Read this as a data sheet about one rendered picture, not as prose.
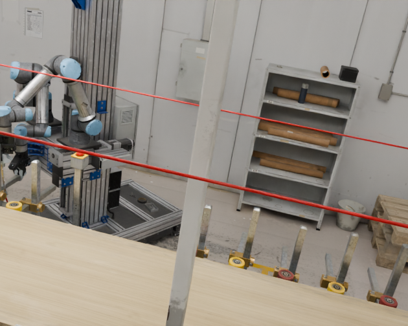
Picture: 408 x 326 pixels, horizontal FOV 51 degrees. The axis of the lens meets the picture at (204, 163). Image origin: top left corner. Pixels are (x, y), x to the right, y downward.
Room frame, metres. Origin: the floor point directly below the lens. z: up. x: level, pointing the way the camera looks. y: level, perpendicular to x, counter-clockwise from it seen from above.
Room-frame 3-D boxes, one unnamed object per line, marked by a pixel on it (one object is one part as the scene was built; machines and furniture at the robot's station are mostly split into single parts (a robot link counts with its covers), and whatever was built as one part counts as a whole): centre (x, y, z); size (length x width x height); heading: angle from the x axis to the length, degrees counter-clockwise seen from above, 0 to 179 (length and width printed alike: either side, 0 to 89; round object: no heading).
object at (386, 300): (1.74, -0.99, 0.85); 0.08 x 0.08 x 0.11
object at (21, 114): (2.39, 1.11, 1.31); 0.11 x 0.11 x 0.08; 47
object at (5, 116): (2.31, 1.17, 1.31); 0.09 x 0.08 x 0.11; 137
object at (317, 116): (4.31, -0.91, 0.78); 0.90 x 0.45 x 1.55; 81
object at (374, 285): (1.93, -1.02, 0.80); 0.43 x 0.03 x 0.04; 171
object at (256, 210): (1.99, -0.31, 0.92); 0.03 x 0.03 x 0.48; 81
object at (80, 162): (2.14, 0.67, 1.18); 0.07 x 0.07 x 0.08; 81
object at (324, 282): (1.92, -0.78, 0.83); 0.13 x 0.06 x 0.05; 81
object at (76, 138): (2.80, 0.88, 1.09); 0.15 x 0.15 x 0.10
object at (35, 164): (2.18, 0.93, 0.89); 0.03 x 0.03 x 0.48; 81
